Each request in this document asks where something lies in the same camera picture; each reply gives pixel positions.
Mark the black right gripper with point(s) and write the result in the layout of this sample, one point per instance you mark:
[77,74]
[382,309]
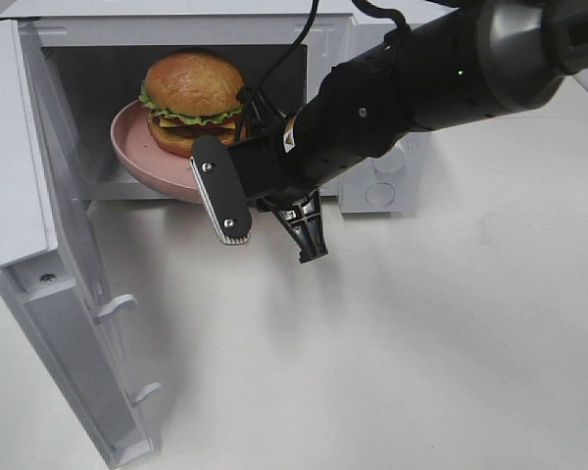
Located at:
[275,164]

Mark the round white door button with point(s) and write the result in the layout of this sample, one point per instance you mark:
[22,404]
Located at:
[380,195]

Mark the burger with lettuce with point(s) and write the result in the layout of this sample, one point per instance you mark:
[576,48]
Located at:
[193,93]

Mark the pink round plate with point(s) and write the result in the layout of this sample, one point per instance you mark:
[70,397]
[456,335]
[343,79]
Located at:
[157,169]

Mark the white microwave door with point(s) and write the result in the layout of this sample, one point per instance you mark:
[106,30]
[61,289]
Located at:
[52,277]

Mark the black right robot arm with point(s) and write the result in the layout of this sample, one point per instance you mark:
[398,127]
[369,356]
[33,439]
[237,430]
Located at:
[483,59]

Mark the lower white round knob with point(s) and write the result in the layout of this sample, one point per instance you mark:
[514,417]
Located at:
[391,162]

